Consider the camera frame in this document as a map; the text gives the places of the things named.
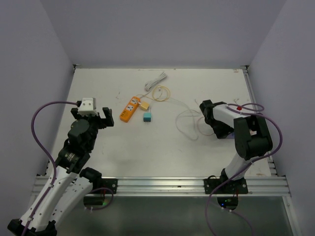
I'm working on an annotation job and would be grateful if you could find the orange power strip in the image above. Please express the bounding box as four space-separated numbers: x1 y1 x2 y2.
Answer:
120 96 141 123

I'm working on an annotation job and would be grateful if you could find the teal charger plug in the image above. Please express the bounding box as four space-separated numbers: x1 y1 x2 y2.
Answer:
143 112 152 122

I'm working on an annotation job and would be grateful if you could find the yellow charger plug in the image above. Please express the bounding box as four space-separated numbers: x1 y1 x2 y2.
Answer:
139 101 150 111

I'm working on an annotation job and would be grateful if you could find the white usb cable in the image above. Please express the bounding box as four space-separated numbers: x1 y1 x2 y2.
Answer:
149 97 207 141

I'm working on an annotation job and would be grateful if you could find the yellow usb cable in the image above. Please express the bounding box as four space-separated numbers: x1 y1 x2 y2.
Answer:
140 85 171 106

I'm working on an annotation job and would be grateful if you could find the purple power strip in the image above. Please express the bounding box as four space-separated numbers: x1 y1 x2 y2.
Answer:
226 133 234 139

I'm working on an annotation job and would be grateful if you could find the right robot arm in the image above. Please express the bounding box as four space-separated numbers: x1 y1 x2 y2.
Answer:
199 100 273 193

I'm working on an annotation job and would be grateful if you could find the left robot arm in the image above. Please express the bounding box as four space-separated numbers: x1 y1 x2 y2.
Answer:
7 107 117 236

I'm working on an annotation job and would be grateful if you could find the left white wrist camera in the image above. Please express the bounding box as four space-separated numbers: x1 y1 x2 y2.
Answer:
78 98 98 116

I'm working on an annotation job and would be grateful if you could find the pink usb cable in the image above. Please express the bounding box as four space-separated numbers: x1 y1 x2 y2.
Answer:
194 117 216 137

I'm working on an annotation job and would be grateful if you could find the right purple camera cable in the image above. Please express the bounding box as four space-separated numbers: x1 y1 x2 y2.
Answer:
205 103 283 236

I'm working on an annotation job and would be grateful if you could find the orange strip white cord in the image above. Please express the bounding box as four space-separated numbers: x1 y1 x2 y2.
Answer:
144 71 169 92

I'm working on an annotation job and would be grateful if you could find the right aluminium side rail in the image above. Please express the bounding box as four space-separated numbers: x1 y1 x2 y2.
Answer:
240 64 279 177

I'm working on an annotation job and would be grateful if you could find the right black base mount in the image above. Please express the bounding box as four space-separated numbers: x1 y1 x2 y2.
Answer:
203 176 249 194

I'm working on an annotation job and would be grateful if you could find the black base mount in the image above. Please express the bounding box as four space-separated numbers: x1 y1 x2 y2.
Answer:
203 176 249 194
89 178 118 196

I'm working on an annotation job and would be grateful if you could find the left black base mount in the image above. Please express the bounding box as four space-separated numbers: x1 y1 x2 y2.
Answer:
89 178 118 196

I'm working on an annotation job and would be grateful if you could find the aluminium front rail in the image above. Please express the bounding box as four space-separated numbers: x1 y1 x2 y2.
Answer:
31 176 291 197

